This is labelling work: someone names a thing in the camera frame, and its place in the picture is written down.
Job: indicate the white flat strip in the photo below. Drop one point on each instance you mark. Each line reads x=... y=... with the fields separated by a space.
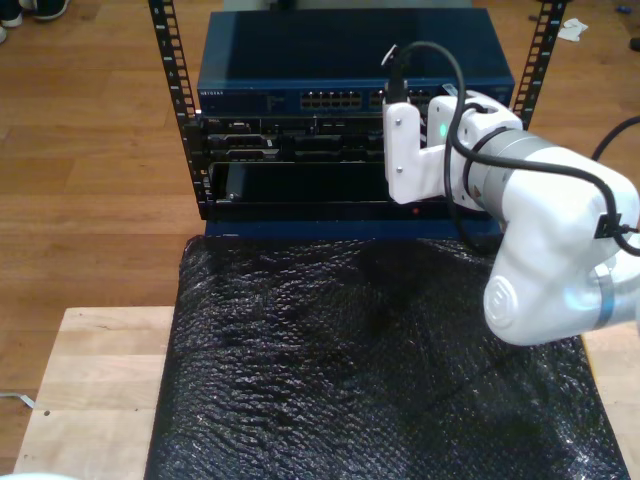
x=22 y=398

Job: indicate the black rack server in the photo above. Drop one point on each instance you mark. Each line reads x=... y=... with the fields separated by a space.
x=300 y=145

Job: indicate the blue base panel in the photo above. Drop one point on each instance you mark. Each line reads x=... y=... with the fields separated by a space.
x=350 y=230

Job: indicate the white crumpled paper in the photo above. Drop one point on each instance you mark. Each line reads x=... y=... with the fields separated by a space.
x=572 y=31

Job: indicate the black bubble wrap mat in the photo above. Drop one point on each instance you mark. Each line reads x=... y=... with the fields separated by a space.
x=350 y=375

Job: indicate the blue network switch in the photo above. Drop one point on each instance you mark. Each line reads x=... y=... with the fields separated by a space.
x=325 y=50

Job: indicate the small blue object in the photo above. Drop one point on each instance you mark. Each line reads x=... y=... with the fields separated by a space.
x=622 y=8

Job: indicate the person's shoe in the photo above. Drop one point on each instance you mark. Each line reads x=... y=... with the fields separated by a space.
x=50 y=9
x=2 y=34
x=11 y=21

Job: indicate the black rack frame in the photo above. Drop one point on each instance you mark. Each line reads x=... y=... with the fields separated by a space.
x=167 y=60

